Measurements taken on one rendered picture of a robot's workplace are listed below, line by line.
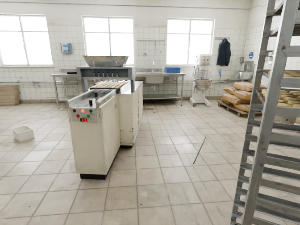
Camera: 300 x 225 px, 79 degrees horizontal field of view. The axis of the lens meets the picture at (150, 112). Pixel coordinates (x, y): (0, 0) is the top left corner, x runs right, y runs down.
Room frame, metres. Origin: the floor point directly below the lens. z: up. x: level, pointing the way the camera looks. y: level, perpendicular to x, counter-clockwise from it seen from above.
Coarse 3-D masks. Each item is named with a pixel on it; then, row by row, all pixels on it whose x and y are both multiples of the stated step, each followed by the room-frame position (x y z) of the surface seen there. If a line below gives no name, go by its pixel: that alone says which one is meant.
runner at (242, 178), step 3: (240, 177) 0.95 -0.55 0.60; (243, 177) 0.94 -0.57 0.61; (246, 177) 0.93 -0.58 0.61; (249, 177) 0.93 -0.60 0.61; (240, 180) 0.93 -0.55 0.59; (243, 180) 0.93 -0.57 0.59; (246, 180) 0.93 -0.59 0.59; (261, 186) 0.88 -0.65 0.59; (273, 189) 0.86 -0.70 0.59; (276, 189) 0.86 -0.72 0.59; (285, 192) 0.83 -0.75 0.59; (288, 192) 0.83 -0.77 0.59; (297, 195) 0.81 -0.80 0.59
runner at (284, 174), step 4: (244, 164) 0.94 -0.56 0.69; (248, 164) 0.94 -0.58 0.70; (252, 164) 0.93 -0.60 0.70; (244, 168) 0.92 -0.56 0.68; (248, 168) 0.92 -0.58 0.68; (264, 168) 0.90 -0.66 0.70; (268, 168) 0.89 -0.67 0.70; (272, 168) 0.89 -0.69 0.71; (264, 172) 0.89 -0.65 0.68; (268, 172) 0.89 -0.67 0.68; (272, 172) 0.88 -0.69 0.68; (276, 172) 0.88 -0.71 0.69; (280, 172) 0.87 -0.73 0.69; (284, 172) 0.86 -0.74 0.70; (288, 172) 0.85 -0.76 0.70; (292, 172) 0.85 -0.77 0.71; (280, 176) 0.85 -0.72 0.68; (284, 176) 0.85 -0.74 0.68; (288, 176) 0.85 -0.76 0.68; (292, 176) 0.85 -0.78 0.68; (296, 176) 0.84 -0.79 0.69; (296, 180) 0.82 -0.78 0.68
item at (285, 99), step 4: (260, 92) 0.92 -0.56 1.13; (264, 92) 0.82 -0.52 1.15; (280, 92) 0.81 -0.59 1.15; (284, 92) 0.81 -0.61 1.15; (292, 92) 0.82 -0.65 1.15; (296, 92) 0.81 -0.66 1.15; (264, 96) 0.82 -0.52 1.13; (280, 96) 0.79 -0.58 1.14; (284, 96) 0.73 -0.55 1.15; (288, 96) 0.72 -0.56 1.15; (292, 96) 0.72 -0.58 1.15; (296, 96) 0.77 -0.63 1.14; (280, 100) 0.65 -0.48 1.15; (284, 100) 0.69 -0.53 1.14; (288, 100) 0.68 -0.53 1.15; (292, 100) 0.65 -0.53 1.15; (296, 100) 0.66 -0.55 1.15; (280, 104) 0.59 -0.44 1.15; (284, 104) 0.59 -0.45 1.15; (288, 104) 0.59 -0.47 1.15; (292, 104) 0.62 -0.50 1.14; (296, 104) 0.59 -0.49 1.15
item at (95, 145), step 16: (96, 96) 2.14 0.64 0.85; (96, 112) 1.68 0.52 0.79; (112, 112) 2.06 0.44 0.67; (80, 128) 1.69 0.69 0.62; (96, 128) 1.68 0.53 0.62; (112, 128) 2.02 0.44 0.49; (80, 144) 1.69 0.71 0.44; (96, 144) 1.68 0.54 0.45; (112, 144) 1.98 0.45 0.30; (80, 160) 1.69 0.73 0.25; (96, 160) 1.68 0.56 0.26; (112, 160) 1.94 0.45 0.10; (80, 176) 1.73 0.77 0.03; (96, 176) 1.71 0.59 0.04
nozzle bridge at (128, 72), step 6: (84, 66) 2.55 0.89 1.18; (126, 66) 2.58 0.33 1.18; (132, 66) 2.59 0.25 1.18; (78, 72) 2.40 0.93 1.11; (84, 72) 2.48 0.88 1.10; (90, 72) 2.47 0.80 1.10; (96, 72) 2.47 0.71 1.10; (108, 72) 2.46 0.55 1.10; (114, 72) 2.45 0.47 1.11; (120, 72) 2.45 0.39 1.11; (126, 72) 2.44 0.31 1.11; (132, 72) 2.39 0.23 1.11; (78, 78) 2.40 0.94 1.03; (84, 78) 2.43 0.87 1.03; (90, 78) 2.42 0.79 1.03; (96, 78) 2.42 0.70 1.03; (102, 78) 2.41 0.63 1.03; (108, 78) 2.41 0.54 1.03; (114, 78) 2.40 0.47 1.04; (120, 78) 2.40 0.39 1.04; (126, 78) 2.39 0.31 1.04; (132, 78) 2.38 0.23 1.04; (84, 84) 2.50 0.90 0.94; (132, 84) 2.46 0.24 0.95; (84, 90) 2.50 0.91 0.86; (132, 90) 2.46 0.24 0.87
